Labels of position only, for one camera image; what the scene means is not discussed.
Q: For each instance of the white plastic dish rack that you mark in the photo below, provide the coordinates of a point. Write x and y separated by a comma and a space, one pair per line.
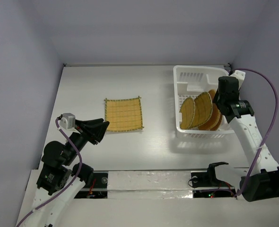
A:
190, 81

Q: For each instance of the thick tan woven plate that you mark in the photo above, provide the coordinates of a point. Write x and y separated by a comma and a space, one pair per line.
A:
213, 123

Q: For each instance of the small round bamboo plate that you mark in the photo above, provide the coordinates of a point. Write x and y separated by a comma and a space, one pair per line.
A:
188, 112

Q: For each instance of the medium round bamboo plate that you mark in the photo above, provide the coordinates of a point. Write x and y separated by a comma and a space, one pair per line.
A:
203, 109

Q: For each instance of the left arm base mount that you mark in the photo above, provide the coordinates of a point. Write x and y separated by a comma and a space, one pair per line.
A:
97, 189

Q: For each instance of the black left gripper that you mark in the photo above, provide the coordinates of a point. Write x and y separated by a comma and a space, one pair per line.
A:
95, 127

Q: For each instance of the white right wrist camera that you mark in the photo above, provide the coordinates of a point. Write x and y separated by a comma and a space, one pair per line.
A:
240, 75

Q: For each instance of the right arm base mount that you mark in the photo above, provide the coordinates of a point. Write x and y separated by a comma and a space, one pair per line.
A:
202, 187

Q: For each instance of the white foam strip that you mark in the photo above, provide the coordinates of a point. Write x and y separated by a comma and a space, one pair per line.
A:
149, 185

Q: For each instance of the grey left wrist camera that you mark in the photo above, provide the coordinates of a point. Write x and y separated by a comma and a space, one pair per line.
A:
67, 121

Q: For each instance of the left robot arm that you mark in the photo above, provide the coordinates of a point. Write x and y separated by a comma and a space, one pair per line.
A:
64, 176

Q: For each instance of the square bamboo woven plate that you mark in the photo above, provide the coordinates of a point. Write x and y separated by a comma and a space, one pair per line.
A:
124, 115

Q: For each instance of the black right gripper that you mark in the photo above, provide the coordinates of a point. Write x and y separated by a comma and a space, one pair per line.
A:
218, 101

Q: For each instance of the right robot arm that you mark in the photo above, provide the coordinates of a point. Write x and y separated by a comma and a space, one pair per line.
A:
261, 181

